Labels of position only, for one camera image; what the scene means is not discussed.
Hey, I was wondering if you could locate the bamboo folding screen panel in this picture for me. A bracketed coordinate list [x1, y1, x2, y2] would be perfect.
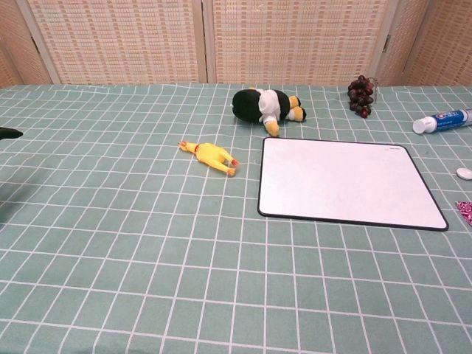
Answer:
[16, 0, 208, 86]
[0, 0, 60, 89]
[375, 0, 472, 88]
[201, 0, 403, 88]

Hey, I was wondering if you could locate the yellow rubber chicken toy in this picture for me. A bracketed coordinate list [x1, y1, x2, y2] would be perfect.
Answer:
[178, 140, 239, 178]

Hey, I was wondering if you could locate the dark red grape bunch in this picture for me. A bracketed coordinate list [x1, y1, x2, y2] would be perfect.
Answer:
[347, 74, 381, 119]

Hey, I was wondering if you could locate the black white plush doll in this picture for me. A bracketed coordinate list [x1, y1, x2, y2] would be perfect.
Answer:
[231, 87, 308, 138]

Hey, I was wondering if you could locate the white board with black rim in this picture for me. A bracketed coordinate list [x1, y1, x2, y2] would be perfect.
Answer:
[257, 136, 450, 232]

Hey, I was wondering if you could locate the pink patterned cloth square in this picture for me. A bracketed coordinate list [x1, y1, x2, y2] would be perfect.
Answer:
[455, 201, 472, 225]

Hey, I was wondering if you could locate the green checked tablecloth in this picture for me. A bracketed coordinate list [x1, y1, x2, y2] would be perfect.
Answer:
[0, 83, 472, 354]

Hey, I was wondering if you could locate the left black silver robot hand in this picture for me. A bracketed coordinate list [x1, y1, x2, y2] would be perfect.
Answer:
[0, 127, 24, 141]

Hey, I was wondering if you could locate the white blue toothpaste tube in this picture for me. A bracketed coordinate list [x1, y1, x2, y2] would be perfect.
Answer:
[412, 108, 472, 135]

